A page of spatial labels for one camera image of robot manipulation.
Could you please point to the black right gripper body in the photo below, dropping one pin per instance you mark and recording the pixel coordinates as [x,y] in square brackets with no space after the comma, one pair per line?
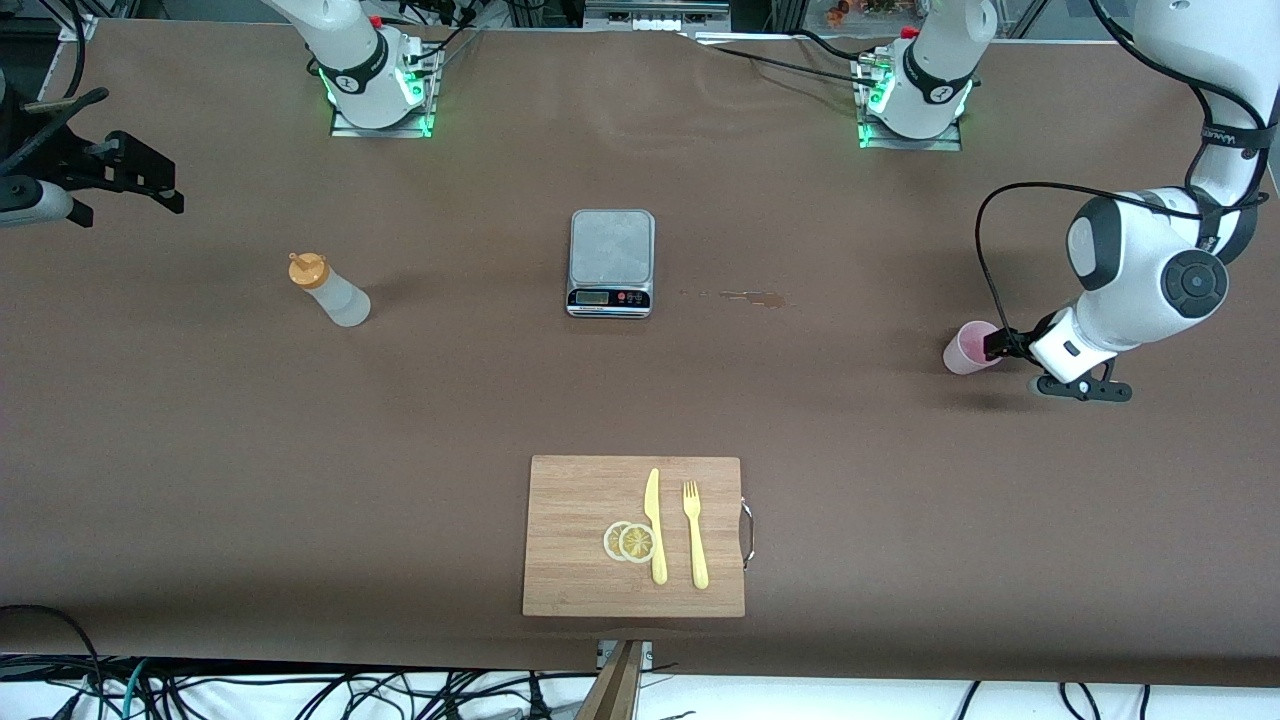
[62,163]

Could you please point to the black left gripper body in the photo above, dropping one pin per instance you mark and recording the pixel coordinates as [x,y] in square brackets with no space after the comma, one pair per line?
[1018,340]

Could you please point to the pink plastic cup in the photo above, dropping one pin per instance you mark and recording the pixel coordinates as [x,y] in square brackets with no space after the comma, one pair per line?
[965,350]

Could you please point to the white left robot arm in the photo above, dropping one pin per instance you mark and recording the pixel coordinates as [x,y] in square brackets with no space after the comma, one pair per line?
[1130,260]

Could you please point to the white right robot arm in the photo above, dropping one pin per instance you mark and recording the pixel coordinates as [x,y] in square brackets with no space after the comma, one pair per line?
[350,60]

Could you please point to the clear sauce bottle orange cap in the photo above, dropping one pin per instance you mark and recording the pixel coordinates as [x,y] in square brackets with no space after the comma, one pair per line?
[340,300]

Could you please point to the brown table cover mat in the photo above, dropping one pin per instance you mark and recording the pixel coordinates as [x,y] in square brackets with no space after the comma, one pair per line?
[300,450]

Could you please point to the yellow plastic fork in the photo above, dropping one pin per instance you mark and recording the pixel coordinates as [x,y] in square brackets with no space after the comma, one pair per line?
[696,540]

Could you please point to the yellow plastic knife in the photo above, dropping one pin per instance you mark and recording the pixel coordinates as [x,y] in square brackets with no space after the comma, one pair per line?
[655,520]

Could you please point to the silver digital kitchen scale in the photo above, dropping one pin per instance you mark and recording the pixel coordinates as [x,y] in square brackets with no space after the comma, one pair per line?
[611,245]

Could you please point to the lemon slice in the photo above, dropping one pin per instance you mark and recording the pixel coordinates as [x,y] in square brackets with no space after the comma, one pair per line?
[637,543]
[610,540]

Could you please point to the wooden cutting board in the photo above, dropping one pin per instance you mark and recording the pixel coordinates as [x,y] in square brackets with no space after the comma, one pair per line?
[570,520]

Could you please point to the white power strip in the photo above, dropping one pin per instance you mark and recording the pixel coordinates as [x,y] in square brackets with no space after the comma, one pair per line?
[660,22]

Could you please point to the wooden beam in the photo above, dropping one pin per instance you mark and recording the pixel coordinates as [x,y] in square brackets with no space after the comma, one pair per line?
[615,690]

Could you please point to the aluminium frame corner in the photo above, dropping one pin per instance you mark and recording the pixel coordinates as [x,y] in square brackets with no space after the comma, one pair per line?
[82,28]

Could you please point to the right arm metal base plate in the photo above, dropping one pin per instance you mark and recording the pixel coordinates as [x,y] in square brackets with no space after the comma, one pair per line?
[345,128]

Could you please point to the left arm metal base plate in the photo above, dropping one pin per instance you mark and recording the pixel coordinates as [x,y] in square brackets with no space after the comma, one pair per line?
[910,143]

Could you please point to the metal table edge bracket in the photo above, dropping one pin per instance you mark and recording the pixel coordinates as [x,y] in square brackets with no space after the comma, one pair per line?
[645,652]

